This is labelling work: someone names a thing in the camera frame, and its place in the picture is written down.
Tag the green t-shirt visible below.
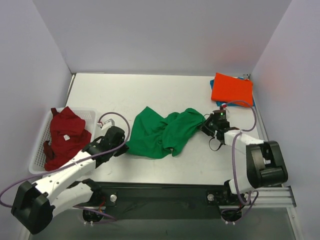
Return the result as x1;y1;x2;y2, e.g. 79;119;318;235
126;106;204;159

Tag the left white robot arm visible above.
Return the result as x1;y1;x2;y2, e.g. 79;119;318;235
11;126;127;235

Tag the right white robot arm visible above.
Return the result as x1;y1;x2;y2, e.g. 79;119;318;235
200;109;288;204

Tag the folded blue t-shirt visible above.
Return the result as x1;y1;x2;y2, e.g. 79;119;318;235
209;76;256;108

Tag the folded orange t-shirt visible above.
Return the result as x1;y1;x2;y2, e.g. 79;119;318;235
211;72;254;109

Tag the dark red t-shirt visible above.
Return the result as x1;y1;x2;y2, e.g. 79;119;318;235
43;107;92;172

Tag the white plastic basket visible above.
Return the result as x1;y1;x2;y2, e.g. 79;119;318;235
28;107;98;175

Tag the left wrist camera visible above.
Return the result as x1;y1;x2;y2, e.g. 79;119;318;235
97;118;116;131

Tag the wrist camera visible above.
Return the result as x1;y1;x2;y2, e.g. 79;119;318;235
97;118;116;131
219;103;230;114

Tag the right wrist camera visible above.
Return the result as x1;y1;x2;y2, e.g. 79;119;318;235
219;103;230;114

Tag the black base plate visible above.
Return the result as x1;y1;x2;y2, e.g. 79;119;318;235
79;181;244;220

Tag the aluminium frame rail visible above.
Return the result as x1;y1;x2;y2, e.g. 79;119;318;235
250;186;297;208

